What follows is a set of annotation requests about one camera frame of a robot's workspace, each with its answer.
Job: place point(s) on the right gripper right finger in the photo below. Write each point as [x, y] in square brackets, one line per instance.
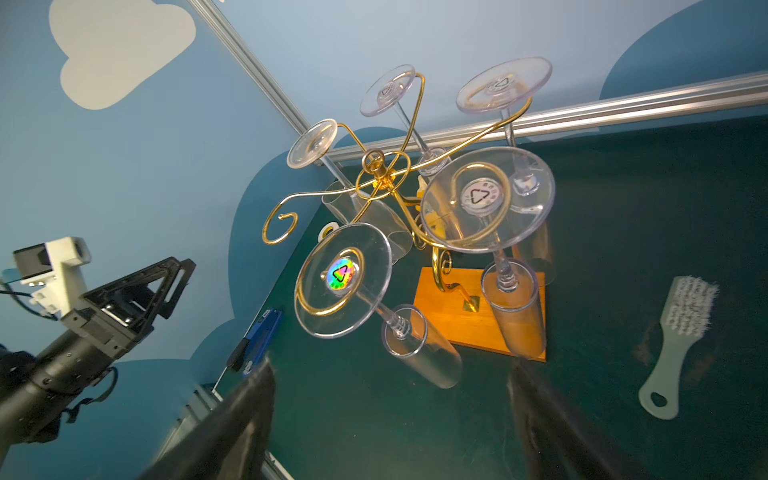
[557, 439]

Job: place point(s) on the gold wire glass rack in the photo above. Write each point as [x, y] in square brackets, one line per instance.
[497, 94]

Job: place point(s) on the aluminium frame back bar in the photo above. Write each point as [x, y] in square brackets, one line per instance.
[614, 62]

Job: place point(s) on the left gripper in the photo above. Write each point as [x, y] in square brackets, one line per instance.
[114, 317]

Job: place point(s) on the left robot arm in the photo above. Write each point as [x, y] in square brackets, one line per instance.
[39, 392]

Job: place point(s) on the white tape roll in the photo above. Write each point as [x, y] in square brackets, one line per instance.
[326, 230]

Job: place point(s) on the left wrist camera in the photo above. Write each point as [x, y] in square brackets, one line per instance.
[53, 271]

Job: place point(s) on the orange wooden rack base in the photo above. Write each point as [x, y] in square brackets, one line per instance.
[445, 310]

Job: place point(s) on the blue black pen tool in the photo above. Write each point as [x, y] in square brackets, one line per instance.
[253, 345]

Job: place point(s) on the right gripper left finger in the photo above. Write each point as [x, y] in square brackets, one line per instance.
[231, 442]

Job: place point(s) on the pale green scrub brush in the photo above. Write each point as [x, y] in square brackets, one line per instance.
[684, 320]

